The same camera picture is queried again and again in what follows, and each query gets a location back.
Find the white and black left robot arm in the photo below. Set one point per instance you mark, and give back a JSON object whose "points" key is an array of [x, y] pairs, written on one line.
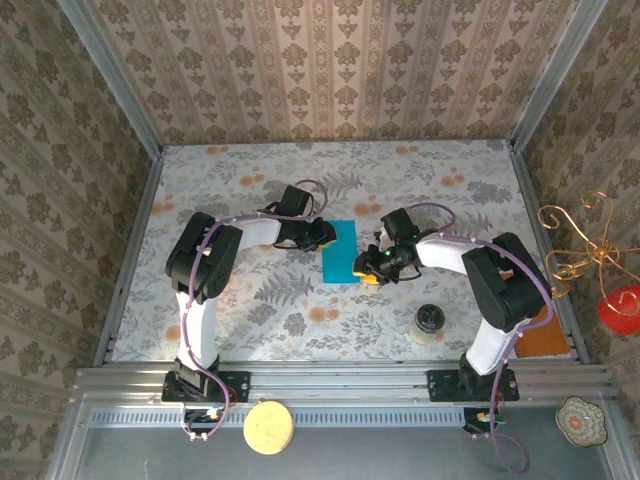
{"points": [[200, 260]]}

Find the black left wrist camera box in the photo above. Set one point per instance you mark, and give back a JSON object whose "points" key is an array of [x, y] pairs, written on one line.
{"points": [[295, 200]]}

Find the aluminium side rail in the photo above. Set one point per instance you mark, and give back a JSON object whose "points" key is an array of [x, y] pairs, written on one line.
{"points": [[531, 200], [132, 245]]}

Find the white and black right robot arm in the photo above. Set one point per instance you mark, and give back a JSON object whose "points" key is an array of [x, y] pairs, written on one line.
{"points": [[505, 280]]}

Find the teal square paper sheet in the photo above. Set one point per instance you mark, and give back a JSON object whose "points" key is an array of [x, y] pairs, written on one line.
{"points": [[340, 255]]}

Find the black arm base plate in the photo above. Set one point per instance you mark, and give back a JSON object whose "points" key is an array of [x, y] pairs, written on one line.
{"points": [[235, 385], [440, 385]]}

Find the glass jar with black lid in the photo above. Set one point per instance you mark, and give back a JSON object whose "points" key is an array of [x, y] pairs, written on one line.
{"points": [[429, 320]]}

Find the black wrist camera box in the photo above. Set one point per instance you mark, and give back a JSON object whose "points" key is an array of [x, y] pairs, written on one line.
{"points": [[400, 222], [295, 200]]}

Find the yellow round sponge disc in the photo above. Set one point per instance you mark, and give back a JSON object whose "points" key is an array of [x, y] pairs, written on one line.
{"points": [[269, 427]]}

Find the aluminium corner post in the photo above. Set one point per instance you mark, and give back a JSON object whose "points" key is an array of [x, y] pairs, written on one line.
{"points": [[557, 75], [120, 85]]}

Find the red ball ornament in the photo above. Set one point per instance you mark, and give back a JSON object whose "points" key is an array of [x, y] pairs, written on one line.
{"points": [[620, 312]]}

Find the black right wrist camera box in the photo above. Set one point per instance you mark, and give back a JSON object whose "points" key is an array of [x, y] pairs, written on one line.
{"points": [[400, 222]]}

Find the small black controller board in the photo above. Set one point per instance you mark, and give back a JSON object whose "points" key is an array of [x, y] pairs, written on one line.
{"points": [[482, 420], [200, 422]]}

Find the small patterned ceramic dish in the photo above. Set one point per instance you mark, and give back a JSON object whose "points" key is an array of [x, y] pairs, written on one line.
{"points": [[580, 422]]}

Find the orange rectangular board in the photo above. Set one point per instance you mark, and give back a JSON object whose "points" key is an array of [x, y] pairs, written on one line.
{"points": [[542, 340]]}

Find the aluminium frame rail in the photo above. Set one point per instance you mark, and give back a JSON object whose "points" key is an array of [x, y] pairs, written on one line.
{"points": [[325, 382]]}

